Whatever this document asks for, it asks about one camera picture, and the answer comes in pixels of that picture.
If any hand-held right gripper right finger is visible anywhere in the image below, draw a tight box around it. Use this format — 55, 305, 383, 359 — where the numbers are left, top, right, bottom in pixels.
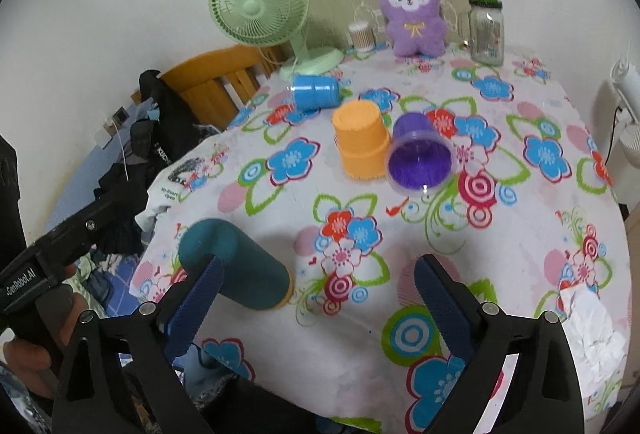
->
415, 254, 586, 434

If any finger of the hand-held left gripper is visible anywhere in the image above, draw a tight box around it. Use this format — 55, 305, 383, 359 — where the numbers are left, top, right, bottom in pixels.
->
31, 194, 150, 267

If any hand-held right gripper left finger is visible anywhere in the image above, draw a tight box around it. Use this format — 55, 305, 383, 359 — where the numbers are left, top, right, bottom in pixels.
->
50, 255, 226, 434

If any teal cup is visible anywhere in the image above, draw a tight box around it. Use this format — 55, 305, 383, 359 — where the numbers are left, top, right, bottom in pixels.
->
178, 219, 293, 312

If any purple cup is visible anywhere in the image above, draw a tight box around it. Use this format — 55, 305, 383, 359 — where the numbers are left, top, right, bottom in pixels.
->
386, 111, 457, 192

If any orange cup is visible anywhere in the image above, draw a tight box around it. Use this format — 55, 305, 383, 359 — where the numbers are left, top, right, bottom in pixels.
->
332, 99, 392, 181

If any blue cup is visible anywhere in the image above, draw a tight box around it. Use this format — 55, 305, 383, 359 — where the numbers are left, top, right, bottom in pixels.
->
287, 73, 353, 111

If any person's left hand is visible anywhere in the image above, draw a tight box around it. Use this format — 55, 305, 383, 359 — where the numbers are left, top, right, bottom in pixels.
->
0, 261, 81, 400

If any floral tablecloth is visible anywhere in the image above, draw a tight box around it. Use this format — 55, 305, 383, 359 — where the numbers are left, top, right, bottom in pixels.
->
130, 42, 631, 430

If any black clothing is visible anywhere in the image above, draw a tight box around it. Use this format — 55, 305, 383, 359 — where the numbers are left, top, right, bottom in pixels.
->
95, 70, 221, 255

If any crumpled white paper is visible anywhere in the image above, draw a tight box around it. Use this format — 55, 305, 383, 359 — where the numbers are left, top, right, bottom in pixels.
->
557, 287, 628, 380

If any wooden chair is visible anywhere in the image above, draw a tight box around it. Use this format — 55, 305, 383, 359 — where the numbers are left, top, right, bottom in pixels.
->
132, 45, 293, 130

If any green desk fan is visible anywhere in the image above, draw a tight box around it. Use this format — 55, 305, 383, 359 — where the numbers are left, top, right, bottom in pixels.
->
207, 0, 346, 82

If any glass jar with black lid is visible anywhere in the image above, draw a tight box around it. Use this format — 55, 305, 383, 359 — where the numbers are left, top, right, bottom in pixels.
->
467, 0, 506, 65

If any purple plush toy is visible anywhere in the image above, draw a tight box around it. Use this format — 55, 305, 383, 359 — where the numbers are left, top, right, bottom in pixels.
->
377, 0, 448, 58

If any cotton swab container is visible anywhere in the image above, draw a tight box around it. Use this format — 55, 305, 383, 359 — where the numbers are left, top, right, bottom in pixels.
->
348, 20, 376, 54

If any white standing appliance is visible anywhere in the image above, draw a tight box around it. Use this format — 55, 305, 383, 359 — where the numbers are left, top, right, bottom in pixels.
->
610, 59, 640, 165

